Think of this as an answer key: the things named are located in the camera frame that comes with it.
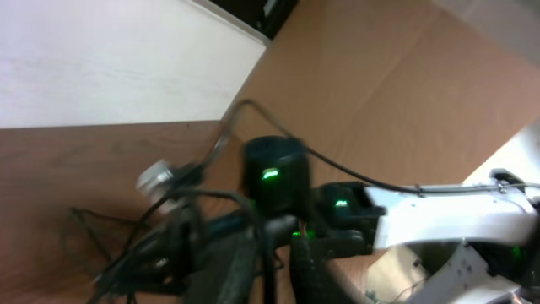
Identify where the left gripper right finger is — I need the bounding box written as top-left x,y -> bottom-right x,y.
289,236 -> 363,304

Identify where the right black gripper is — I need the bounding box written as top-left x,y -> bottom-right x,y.
97,206 -> 207,296

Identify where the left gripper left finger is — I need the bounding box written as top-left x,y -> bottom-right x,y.
182,231 -> 258,304

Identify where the black USB cable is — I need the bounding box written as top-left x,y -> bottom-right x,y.
61,187 -> 282,304

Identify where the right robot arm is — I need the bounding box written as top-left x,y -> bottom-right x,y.
94,136 -> 539,303

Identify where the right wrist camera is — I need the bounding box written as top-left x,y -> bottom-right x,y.
136,160 -> 203,204

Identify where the right camera cable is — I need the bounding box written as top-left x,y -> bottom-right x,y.
197,98 -> 540,196

